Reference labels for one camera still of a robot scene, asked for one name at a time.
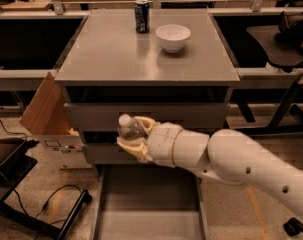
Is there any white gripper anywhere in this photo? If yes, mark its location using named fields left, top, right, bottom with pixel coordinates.
left=117, top=116, right=183, bottom=168

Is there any clear plastic water bottle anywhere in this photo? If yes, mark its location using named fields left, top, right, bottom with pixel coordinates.
left=118, top=114, right=145, bottom=140

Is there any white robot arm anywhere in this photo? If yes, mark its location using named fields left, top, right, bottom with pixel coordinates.
left=117, top=114, right=303, bottom=217

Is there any grey middle drawer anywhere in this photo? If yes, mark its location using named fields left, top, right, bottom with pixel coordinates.
left=81, top=142, right=217, bottom=165

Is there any grey top drawer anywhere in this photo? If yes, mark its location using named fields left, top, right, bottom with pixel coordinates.
left=64, top=103, right=228, bottom=131

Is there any grey open bottom drawer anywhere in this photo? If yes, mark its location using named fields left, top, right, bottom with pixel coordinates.
left=90, top=164, right=209, bottom=240

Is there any grey drawer cabinet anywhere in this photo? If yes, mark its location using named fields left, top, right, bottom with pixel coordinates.
left=54, top=7, right=241, bottom=182

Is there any brown cardboard box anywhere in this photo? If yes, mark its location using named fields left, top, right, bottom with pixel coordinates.
left=20, top=73, right=90, bottom=169

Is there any white ceramic bowl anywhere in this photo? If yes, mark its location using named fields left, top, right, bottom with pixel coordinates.
left=156, top=24, right=191, bottom=53

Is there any blue soda can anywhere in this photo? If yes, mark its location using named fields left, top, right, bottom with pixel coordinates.
left=134, top=0, right=150, bottom=33

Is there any black stand base left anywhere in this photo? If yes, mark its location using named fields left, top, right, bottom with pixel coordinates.
left=0, top=137, right=93, bottom=240

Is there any black table leg right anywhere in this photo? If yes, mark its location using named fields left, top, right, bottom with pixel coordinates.
left=237, top=74, right=303, bottom=136

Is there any black caster bottom right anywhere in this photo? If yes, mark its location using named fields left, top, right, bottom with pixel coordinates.
left=283, top=217, right=303, bottom=237

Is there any black chair right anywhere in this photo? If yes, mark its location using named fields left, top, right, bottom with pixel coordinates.
left=245, top=10, right=303, bottom=73

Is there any black floor cable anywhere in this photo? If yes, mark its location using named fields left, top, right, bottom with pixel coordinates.
left=0, top=105, right=83, bottom=240

